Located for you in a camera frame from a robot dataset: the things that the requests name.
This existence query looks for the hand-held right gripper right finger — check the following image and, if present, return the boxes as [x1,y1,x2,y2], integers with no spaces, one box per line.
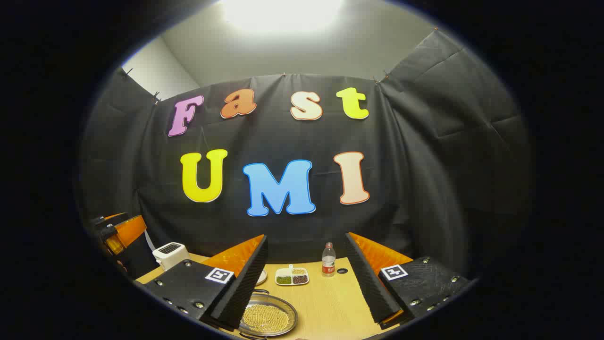
[344,232,473,330]

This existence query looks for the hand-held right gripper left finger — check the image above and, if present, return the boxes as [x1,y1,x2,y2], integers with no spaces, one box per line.
[142,235,268,330]

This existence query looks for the steel pot with black handles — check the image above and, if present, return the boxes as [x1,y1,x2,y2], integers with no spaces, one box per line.
[238,289,298,340]

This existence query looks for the pile of yellow soybeans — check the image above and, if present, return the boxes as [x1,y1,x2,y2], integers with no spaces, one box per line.
[243,305,290,334]

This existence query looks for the white toaster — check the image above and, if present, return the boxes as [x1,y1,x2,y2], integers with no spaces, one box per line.
[152,242,190,271]

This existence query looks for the clear plastic water bottle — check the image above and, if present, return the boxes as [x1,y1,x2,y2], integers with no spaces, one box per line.
[322,242,336,277]

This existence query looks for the white divided dish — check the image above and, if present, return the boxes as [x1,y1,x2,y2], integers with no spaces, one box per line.
[275,264,310,286]

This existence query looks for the black backdrop cloth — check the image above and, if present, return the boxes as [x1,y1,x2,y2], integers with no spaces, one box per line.
[80,29,534,279]

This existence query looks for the ceiling light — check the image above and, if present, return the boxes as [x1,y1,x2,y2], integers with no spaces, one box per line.
[219,0,345,34]

